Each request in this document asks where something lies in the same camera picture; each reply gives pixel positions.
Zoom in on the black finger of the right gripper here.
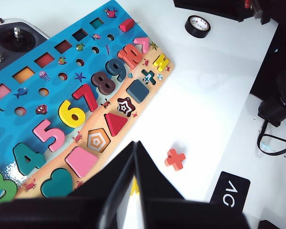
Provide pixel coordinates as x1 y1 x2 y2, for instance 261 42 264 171
173 0 245 23

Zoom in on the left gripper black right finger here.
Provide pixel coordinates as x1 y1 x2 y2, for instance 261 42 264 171
134 140 251 229

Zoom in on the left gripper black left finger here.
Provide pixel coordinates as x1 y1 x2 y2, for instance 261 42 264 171
0 141 136 229

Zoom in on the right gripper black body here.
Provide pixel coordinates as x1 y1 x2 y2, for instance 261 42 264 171
244 0 278 25

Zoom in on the dark slate square cube piece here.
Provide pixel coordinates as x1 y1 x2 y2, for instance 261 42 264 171
126 79 150 104

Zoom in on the black tape roll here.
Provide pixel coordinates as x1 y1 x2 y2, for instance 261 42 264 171
184 15 211 39

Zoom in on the dark teal heart piece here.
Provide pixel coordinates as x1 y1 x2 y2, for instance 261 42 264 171
41 167 73 199

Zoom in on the yellow pentagon shape piece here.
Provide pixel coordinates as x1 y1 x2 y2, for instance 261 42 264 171
130 177 141 197

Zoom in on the pink square shape piece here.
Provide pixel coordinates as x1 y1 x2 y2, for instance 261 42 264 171
65 146 99 178

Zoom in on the orange plus shape piece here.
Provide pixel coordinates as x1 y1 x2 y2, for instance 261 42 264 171
164 148 186 172

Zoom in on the black plate white lettering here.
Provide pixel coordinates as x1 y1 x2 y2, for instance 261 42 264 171
209 171 251 213

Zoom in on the yellow math sign piece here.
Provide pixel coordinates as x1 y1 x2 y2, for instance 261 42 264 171
153 54 171 73

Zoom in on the pink angle sign piece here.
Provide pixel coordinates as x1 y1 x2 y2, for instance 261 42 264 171
133 37 150 54

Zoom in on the dark teal number four piece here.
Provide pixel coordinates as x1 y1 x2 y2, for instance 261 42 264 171
12 142 47 176

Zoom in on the pink number five piece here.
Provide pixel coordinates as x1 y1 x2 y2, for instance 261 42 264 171
32 119 66 153

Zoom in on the green number three piece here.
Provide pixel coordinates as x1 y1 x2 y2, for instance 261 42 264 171
0 171 18 206

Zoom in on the red minus sign block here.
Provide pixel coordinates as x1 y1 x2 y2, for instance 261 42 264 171
119 18 136 32

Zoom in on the red triangle shape piece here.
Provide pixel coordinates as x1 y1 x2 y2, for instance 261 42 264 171
104 112 129 137

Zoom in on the orange number ten piece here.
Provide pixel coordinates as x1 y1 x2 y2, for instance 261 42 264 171
117 43 144 70

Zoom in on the yellow number six piece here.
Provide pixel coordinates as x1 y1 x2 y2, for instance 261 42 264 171
58 100 87 129

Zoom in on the black device housing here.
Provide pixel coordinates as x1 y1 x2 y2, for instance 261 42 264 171
256 219 286 229

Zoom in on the dark slate number nine piece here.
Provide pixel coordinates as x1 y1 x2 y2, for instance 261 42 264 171
105 58 128 83

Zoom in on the red number seven piece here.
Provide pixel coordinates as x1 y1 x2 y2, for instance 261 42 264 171
71 83 99 113

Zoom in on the blue wooden number puzzle board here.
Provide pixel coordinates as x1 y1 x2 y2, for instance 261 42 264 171
0 0 175 208

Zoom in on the brown number eight piece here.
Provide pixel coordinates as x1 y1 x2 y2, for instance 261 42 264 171
90 70 116 94

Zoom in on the black white RC transmitter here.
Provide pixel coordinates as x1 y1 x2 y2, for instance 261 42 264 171
0 11 51 77

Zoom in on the black looped cable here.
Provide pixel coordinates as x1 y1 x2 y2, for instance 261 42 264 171
256 119 286 156

